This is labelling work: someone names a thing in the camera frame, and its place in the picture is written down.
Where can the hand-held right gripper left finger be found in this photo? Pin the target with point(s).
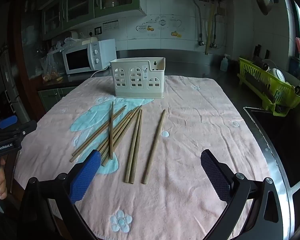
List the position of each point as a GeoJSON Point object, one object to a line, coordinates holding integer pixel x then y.
{"type": "Point", "coordinates": [86, 177]}

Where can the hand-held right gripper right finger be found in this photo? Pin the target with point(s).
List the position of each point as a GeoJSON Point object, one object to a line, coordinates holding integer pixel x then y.
{"type": "Point", "coordinates": [215, 175]}

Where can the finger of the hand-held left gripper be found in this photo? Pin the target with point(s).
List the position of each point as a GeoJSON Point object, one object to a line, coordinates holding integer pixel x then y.
{"type": "Point", "coordinates": [27, 128]}
{"type": "Point", "coordinates": [7, 122]}

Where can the pile of wooden chopsticks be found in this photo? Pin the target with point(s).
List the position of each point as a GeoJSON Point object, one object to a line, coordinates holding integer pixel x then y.
{"type": "Point", "coordinates": [132, 150]}

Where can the cream plastic chopstick holder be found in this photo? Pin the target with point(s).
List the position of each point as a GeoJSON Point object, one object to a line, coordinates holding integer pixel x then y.
{"type": "Point", "coordinates": [137, 93]}

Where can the person's left hand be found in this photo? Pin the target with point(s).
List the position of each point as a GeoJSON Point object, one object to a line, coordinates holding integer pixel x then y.
{"type": "Point", "coordinates": [2, 185]}

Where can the green base cabinet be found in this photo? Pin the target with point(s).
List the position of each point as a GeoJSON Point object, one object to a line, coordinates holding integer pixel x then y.
{"type": "Point", "coordinates": [52, 97]}

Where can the pink printed towel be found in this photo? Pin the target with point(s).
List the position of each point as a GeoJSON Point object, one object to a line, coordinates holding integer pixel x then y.
{"type": "Point", "coordinates": [190, 130]}

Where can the clear bag with orange food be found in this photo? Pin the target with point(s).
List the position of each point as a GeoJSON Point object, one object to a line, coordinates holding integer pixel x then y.
{"type": "Point", "coordinates": [51, 70]}

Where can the dark sink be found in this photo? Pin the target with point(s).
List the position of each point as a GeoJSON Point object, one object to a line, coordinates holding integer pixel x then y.
{"type": "Point", "coordinates": [285, 140]}

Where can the white microwave oven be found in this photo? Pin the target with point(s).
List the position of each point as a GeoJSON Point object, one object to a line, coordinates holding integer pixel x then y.
{"type": "Point", "coordinates": [76, 60]}

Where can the crumpled clear plastic bag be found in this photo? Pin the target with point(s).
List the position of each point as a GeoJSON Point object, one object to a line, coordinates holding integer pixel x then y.
{"type": "Point", "coordinates": [72, 42]}

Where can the white kitchen appliance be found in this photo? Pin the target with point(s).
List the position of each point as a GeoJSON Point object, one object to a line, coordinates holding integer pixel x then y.
{"type": "Point", "coordinates": [71, 34]}

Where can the cream box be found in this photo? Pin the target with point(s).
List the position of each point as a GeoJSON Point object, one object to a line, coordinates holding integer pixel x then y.
{"type": "Point", "coordinates": [90, 40]}

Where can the green dish rack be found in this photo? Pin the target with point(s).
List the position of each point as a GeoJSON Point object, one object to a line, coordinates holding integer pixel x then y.
{"type": "Point", "coordinates": [286, 92]}

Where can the clear soap bottle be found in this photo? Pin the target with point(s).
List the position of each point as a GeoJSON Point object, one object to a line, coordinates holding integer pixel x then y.
{"type": "Point", "coordinates": [224, 65]}

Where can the white power outlet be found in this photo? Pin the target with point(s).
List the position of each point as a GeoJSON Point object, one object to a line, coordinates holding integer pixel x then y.
{"type": "Point", "coordinates": [89, 32]}

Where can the white bowl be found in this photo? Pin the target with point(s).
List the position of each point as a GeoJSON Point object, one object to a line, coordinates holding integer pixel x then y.
{"type": "Point", "coordinates": [277, 75]}

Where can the black power outlet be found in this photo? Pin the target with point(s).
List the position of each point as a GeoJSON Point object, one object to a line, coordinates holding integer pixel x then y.
{"type": "Point", "coordinates": [98, 30]}

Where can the white notice label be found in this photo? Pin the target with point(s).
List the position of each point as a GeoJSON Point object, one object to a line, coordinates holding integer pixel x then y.
{"type": "Point", "coordinates": [110, 26]}

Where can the pink brush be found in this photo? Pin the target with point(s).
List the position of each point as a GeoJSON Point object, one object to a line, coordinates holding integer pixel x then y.
{"type": "Point", "coordinates": [299, 45]}

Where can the green wall cabinet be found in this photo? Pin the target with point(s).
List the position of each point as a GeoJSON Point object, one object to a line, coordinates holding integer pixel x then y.
{"type": "Point", "coordinates": [77, 5]}

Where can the fruit wall sticker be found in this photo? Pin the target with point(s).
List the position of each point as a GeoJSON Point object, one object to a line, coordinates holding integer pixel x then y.
{"type": "Point", "coordinates": [151, 28]}

